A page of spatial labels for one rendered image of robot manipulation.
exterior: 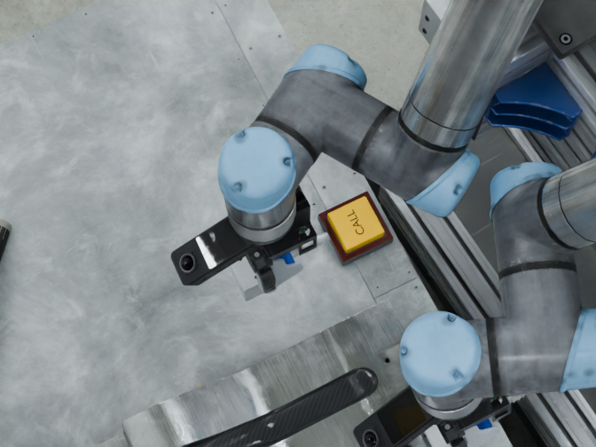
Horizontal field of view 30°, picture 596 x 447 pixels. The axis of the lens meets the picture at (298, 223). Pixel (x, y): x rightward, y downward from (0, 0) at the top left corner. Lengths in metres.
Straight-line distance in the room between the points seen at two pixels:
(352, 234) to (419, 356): 0.52
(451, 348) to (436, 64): 0.26
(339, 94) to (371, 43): 1.47
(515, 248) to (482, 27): 0.22
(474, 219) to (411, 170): 1.14
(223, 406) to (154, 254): 0.28
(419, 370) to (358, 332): 0.42
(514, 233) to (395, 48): 1.54
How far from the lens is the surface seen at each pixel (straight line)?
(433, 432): 1.37
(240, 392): 1.43
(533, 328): 1.06
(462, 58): 1.03
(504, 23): 1.01
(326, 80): 1.13
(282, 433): 1.44
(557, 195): 1.05
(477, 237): 2.22
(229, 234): 1.25
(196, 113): 1.65
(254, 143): 1.08
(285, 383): 1.44
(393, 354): 1.47
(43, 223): 1.62
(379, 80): 2.55
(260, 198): 1.07
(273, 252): 1.27
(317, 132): 1.12
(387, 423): 1.24
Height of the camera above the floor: 2.30
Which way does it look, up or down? 72 degrees down
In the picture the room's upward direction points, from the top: 2 degrees counter-clockwise
